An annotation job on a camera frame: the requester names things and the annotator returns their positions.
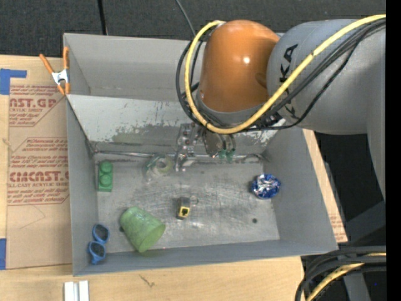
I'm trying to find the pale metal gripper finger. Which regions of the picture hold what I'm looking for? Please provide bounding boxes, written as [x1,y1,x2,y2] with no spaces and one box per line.
[175,124,190,172]
[189,124,203,157]

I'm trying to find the pale green tape roll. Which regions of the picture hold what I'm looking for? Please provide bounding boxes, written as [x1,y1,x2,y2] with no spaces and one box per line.
[144,155,175,178]

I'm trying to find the small black and yellow box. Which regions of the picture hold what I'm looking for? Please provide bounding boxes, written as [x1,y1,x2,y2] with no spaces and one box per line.
[174,195,199,221]

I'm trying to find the blue and white ball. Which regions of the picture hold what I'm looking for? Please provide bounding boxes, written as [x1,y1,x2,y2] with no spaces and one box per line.
[250,173,282,200]

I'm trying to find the green toy building block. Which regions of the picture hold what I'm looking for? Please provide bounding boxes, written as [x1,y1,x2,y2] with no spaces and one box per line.
[98,161,114,193]

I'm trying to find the grey metal bin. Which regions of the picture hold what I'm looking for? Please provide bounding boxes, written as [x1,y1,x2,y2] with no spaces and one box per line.
[62,32,340,277]

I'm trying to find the green plastic cup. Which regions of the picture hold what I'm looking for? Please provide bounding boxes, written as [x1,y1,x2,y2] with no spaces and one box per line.
[118,206,167,254]

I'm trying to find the blue sunglasses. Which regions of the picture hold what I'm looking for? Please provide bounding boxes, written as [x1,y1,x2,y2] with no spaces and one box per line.
[86,223,111,266]

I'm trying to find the brown cardboard board red print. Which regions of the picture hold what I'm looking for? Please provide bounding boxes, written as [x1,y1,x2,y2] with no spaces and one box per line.
[0,54,349,271]

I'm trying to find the black cylinder on white bracket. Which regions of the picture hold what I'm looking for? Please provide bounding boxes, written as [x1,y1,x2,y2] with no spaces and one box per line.
[262,114,287,128]

